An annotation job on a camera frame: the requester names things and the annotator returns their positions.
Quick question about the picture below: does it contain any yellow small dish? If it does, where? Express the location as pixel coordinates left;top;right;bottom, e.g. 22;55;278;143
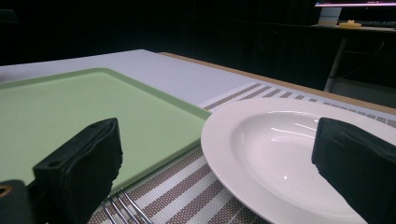
338;19;362;29

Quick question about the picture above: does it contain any green plastic tray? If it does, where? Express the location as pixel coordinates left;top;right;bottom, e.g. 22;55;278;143
0;67;213;194

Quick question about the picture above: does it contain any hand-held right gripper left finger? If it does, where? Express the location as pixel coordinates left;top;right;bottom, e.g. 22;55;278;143
32;117;123;224

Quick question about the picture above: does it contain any silver metal fork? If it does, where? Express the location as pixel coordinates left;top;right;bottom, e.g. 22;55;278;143
101;187;154;224

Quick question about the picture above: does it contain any white deep plate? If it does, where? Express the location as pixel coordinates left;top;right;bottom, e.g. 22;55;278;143
200;98;396;224

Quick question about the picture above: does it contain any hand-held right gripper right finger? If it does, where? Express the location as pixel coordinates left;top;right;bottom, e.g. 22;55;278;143
311;117;396;224

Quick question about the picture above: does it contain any striped woven placemat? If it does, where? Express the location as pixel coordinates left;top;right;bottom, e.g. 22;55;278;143
87;81;396;224

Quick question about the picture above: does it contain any monitor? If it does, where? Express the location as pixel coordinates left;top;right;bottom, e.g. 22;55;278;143
314;0;396;8

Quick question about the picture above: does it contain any background desk with metal leg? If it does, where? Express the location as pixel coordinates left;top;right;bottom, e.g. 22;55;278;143
311;23;396;109

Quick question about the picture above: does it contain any white cup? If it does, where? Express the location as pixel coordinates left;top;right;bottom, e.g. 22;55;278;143
318;7;343;27

